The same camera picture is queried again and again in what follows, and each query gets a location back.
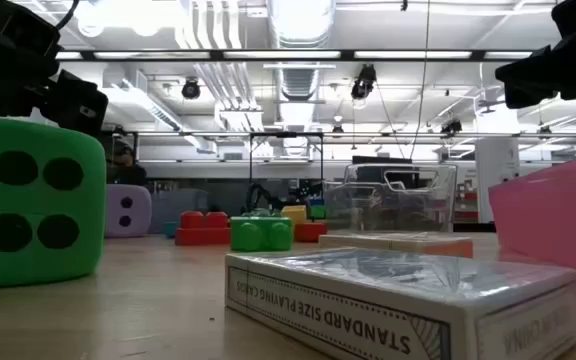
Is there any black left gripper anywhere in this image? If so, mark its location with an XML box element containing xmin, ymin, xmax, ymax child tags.
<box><xmin>0</xmin><ymin>0</ymin><xmax>110</xmax><ymax>136</ymax></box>

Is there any green foam die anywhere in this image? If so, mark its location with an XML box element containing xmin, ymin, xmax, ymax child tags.
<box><xmin>0</xmin><ymin>115</ymin><xmax>108</xmax><ymax>290</ymax></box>

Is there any purple foam die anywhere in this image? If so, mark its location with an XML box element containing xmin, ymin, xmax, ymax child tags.
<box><xmin>105</xmin><ymin>183</ymin><xmax>153</xmax><ymax>239</ymax></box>

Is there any red two-stud toy brick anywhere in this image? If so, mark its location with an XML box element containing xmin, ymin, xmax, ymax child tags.
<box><xmin>174</xmin><ymin>211</ymin><xmax>232</xmax><ymax>247</ymax></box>

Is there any clear plastic bin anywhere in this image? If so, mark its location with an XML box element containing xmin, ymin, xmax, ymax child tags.
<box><xmin>323</xmin><ymin>162</ymin><xmax>458</xmax><ymax>239</ymax></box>

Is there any short green toy brick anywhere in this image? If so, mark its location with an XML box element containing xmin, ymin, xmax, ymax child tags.
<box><xmin>229</xmin><ymin>215</ymin><xmax>294</xmax><ymax>252</ymax></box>

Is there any yellow-orange toy brick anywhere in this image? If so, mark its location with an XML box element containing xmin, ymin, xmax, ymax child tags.
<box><xmin>281</xmin><ymin>204</ymin><xmax>309</xmax><ymax>226</ymax></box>

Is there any small red toy brick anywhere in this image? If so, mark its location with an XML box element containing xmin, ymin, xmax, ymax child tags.
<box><xmin>293</xmin><ymin>222</ymin><xmax>328</xmax><ymax>244</ymax></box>

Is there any white boxed playing card deck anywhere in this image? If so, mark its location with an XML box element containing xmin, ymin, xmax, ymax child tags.
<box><xmin>224</xmin><ymin>248</ymin><xmax>576</xmax><ymax>360</ymax></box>

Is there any person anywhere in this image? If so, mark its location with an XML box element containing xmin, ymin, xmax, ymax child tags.
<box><xmin>112</xmin><ymin>147</ymin><xmax>148</xmax><ymax>186</ymax></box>

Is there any white pillar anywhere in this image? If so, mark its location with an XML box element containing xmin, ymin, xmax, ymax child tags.
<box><xmin>475</xmin><ymin>137</ymin><xmax>521</xmax><ymax>224</ymax></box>

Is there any black ceiling spotlight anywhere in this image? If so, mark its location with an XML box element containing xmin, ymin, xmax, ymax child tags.
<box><xmin>350</xmin><ymin>63</ymin><xmax>378</xmax><ymax>100</ymax></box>
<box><xmin>181</xmin><ymin>77</ymin><xmax>202</xmax><ymax>100</ymax></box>

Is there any pink plastic bin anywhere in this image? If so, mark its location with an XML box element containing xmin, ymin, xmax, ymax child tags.
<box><xmin>488</xmin><ymin>151</ymin><xmax>576</xmax><ymax>279</ymax></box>

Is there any grey translucent plastic bin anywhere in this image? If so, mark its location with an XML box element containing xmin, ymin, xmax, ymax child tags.
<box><xmin>150</xmin><ymin>188</ymin><xmax>210</xmax><ymax>235</ymax></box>

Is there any black background monitor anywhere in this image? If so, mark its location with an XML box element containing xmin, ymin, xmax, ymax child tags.
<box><xmin>351</xmin><ymin>155</ymin><xmax>413</xmax><ymax>184</ymax></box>

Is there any long ceiling light bar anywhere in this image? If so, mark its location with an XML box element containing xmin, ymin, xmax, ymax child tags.
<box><xmin>55</xmin><ymin>48</ymin><xmax>534</xmax><ymax>62</ymax></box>

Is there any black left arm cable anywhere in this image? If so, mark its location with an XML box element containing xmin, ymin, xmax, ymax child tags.
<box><xmin>55</xmin><ymin>0</ymin><xmax>80</xmax><ymax>29</ymax></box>

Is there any black aluminium table frame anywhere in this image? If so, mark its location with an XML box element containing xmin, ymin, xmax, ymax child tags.
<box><xmin>455</xmin><ymin>222</ymin><xmax>497</xmax><ymax>233</ymax></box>

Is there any black background stand frame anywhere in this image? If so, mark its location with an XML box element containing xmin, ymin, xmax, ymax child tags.
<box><xmin>249</xmin><ymin>131</ymin><xmax>325</xmax><ymax>211</ymax></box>

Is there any silver ventilation duct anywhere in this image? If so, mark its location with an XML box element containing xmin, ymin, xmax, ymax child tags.
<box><xmin>267</xmin><ymin>0</ymin><xmax>337</xmax><ymax>101</ymax></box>

